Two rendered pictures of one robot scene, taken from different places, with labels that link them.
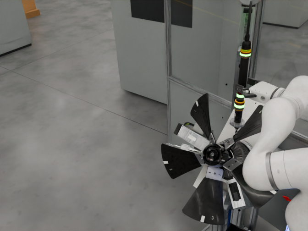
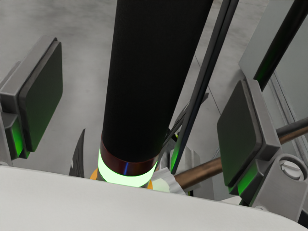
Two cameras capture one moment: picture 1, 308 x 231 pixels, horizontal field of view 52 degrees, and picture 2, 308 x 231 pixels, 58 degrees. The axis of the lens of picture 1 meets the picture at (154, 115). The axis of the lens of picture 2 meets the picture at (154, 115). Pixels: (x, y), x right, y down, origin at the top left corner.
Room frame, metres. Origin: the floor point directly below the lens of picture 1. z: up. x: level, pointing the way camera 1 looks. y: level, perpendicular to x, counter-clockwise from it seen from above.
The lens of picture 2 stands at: (1.13, -0.45, 1.73)
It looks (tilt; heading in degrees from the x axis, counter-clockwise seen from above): 43 degrees down; 31
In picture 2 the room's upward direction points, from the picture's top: 16 degrees clockwise
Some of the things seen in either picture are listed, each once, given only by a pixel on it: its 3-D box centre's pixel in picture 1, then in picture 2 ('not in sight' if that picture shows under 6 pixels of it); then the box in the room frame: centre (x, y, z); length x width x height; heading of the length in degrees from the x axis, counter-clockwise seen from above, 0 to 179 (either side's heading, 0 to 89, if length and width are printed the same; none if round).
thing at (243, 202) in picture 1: (240, 193); not in sight; (1.19, -0.44, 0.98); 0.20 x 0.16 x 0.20; 128
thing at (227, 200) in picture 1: (223, 197); not in sight; (1.24, -0.37, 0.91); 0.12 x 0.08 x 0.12; 128
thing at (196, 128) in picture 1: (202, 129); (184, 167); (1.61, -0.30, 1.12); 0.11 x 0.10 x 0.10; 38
